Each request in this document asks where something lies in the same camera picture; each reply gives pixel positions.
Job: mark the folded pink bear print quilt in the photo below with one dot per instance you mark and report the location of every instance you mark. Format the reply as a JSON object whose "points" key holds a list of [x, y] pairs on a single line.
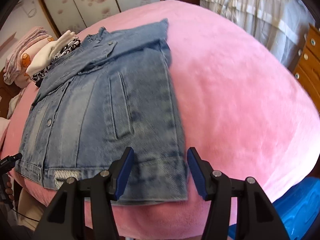
{"points": [[23, 62]]}

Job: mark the wooden headboard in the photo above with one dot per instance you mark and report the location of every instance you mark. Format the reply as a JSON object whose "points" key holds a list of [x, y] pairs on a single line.
{"points": [[5, 87]]}

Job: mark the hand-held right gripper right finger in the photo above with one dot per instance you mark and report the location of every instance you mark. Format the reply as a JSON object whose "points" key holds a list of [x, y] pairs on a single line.
{"points": [[197, 175]]}

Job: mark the person's left hand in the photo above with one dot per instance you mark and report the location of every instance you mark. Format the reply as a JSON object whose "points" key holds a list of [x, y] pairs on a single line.
{"points": [[9, 188]]}

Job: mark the pink fleece bed blanket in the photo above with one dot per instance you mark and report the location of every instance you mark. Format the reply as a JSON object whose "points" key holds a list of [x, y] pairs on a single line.
{"points": [[237, 105]]}

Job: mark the floral sliding wardrobe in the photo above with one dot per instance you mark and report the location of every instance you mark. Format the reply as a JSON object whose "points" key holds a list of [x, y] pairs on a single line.
{"points": [[87, 0]]}

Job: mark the blue plastic stool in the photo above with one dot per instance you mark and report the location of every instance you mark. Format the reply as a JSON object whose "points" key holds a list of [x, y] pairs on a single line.
{"points": [[300, 210]]}

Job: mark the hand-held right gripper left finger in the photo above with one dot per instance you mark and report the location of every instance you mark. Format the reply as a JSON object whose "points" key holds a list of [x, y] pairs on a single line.
{"points": [[123, 175]]}

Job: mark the stack of folded quilts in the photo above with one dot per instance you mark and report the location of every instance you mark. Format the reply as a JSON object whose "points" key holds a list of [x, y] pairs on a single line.
{"points": [[30, 37]]}

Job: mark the small pale patterned cloth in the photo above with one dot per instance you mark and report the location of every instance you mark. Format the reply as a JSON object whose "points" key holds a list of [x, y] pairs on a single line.
{"points": [[13, 105]]}

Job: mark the wooden drawer cabinet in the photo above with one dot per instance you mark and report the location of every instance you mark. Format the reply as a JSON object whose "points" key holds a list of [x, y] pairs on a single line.
{"points": [[310, 60]]}

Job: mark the folded black and white garment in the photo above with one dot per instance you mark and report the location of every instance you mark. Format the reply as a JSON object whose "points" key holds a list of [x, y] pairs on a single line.
{"points": [[42, 73]]}

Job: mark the folded white fleece sweater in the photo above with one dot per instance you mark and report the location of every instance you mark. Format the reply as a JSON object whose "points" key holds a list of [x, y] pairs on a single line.
{"points": [[47, 55]]}

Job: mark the blue denim jacket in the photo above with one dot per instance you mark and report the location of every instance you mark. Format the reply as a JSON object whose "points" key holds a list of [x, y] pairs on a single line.
{"points": [[100, 117]]}

